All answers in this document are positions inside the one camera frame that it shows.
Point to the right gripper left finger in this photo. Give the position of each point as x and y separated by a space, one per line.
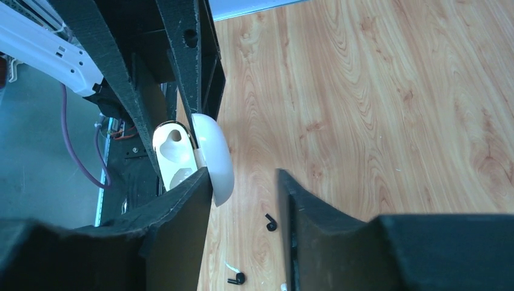
157 246

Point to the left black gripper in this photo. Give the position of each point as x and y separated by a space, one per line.
138 45

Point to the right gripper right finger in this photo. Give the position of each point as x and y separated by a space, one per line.
326 249

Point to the white earbud charging case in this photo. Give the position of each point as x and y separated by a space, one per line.
180 154

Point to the black earbud upper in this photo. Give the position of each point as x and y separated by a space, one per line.
272 225

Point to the black earbud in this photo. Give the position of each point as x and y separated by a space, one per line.
240 277
272 225

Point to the black earbud lower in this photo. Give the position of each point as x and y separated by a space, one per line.
240 277

